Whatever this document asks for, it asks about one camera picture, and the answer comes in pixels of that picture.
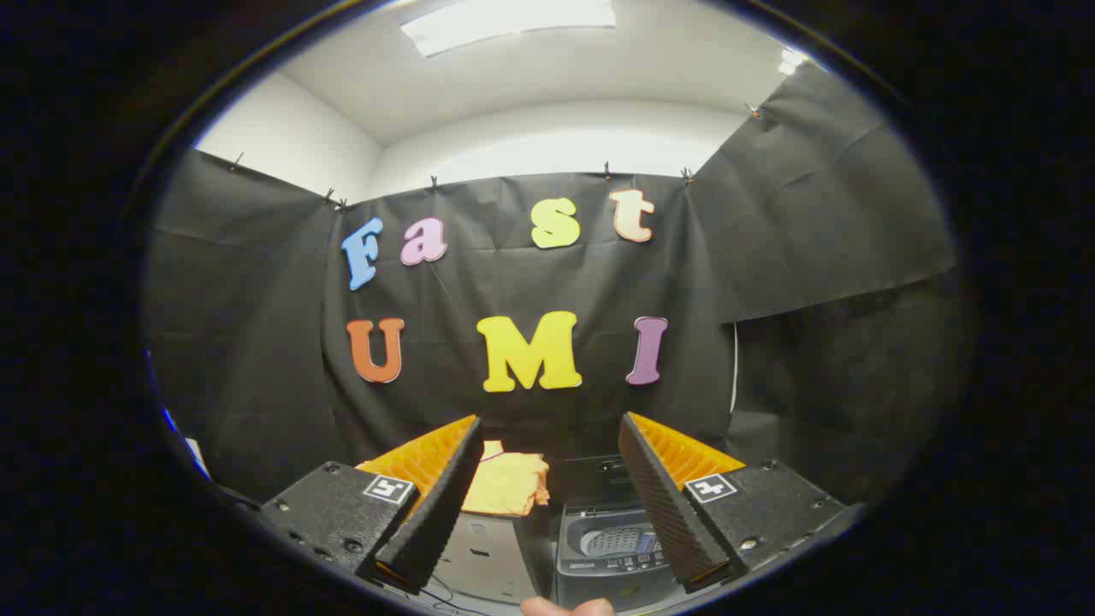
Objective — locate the grey cabinet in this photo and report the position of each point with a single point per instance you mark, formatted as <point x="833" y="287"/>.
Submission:
<point x="488" y="556"/>

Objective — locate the ceiling light panel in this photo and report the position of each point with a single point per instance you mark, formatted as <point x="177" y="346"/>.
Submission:
<point x="505" y="21"/>

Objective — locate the grey washing machine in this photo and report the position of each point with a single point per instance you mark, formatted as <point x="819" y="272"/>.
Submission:
<point x="607" y="569"/>

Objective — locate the dark transparent washing machine lid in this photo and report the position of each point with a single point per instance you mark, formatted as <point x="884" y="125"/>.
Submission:
<point x="599" y="479"/>

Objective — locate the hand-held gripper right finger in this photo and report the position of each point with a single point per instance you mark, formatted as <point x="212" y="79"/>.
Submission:
<point x="663" y="505"/>

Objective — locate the orange polo shirt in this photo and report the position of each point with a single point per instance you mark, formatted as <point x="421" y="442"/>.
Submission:
<point x="509" y="483"/>

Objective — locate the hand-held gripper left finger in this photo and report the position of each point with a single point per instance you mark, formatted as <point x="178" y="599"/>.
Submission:
<point x="440" y="505"/>

